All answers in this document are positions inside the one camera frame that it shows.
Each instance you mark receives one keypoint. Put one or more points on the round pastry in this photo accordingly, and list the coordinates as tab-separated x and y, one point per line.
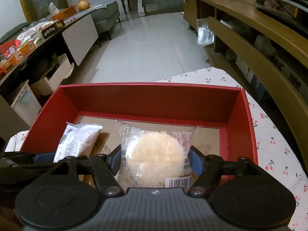
155	157

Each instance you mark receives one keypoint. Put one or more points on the yellow pomelo fruit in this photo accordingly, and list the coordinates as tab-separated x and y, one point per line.
83	5

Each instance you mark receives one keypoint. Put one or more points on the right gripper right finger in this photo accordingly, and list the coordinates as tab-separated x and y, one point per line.
197	160

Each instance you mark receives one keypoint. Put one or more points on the white cardboard storage box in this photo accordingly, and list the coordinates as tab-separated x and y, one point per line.
53	78

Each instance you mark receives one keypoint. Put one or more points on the silver foil bag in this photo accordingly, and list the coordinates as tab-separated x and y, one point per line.
205	36

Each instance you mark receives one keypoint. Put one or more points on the red cardboard box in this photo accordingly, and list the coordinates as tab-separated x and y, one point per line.
225	108

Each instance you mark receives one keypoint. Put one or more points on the white coffee table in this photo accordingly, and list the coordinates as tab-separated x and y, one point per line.
74	40

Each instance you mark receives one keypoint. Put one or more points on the orange snack box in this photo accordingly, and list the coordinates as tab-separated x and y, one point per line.
14	52

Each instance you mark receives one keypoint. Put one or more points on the white plastic storage bin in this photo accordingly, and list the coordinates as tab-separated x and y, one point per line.
25	104

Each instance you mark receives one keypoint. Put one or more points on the grey sofa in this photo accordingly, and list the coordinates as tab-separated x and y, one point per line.
104	16

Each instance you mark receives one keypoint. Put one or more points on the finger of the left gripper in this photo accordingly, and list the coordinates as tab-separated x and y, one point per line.
44	158

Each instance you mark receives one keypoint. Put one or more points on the long wooden tv cabinet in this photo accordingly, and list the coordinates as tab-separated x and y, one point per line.
267	57

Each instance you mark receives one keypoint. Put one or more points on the cherry print tablecloth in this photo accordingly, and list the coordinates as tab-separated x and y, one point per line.
270	194

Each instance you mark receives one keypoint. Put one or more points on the white silver snack packet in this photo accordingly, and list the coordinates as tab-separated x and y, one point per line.
77	140

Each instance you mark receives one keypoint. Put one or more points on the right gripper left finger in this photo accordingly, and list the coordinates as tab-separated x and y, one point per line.
113	160

